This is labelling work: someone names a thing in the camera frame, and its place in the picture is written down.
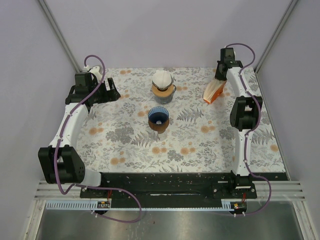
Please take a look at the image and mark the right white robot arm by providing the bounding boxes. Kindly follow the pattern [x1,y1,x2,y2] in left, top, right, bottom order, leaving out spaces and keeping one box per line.
[215,45,263,199]

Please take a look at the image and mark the glass coffee server carafe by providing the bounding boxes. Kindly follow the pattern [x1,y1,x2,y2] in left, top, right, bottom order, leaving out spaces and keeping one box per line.
[151,84,177,104]

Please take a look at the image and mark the white slotted cable duct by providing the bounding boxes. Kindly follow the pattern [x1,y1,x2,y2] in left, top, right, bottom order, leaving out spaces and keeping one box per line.
[45,200,234,212]

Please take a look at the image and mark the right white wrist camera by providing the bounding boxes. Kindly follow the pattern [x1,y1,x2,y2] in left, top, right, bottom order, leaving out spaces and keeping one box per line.
[224,47,236,58]

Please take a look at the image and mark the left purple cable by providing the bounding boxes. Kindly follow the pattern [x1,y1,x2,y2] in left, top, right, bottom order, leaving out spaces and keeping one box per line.
[54,54,142,224]

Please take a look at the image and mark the light wooden dripper ring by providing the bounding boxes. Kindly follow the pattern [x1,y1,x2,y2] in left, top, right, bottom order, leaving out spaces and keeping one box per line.
[150,83,176,98]

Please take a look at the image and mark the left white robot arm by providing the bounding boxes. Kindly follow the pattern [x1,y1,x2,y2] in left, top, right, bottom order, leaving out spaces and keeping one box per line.
[38,66,121,198]

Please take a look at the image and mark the paper coffee filter pack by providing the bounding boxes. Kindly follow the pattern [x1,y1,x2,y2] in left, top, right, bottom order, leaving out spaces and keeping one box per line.
[203,79,227,104]

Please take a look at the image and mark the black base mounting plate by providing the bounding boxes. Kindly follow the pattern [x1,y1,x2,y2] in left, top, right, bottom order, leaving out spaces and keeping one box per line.
[80,172,257,209]

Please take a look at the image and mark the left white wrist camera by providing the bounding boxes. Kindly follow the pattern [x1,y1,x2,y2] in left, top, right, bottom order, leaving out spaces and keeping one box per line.
[82,65,103,82]

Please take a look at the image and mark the dark wooden ring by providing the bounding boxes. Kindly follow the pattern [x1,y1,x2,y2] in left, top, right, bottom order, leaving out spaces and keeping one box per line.
[147,118,171,135]

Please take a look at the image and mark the floral patterned table mat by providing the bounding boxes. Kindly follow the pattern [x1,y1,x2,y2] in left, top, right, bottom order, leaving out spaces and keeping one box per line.
[61,66,287,174]

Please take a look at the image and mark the clear ribbed glass dripper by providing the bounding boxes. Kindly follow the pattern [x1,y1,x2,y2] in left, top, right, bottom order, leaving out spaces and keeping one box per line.
[152,79,173,92]

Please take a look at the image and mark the white paper coffee filter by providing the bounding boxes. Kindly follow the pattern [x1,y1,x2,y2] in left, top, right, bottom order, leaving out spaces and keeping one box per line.
[152,70,173,81]

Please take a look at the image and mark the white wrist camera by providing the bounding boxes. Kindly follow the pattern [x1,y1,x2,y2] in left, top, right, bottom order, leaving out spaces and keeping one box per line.
[82,65,103,82]
[224,47,236,58]

